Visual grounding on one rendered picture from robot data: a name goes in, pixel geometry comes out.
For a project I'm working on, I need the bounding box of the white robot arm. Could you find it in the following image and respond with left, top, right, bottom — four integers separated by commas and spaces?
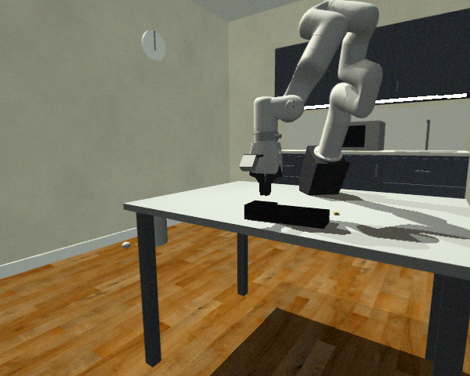
254, 0, 383, 162

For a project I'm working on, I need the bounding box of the black three-compartment bin rack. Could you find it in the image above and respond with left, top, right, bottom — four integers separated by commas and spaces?
244, 201, 330, 229

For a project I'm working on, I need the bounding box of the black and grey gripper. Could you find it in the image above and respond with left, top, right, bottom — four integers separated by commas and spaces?
249, 141, 283, 196

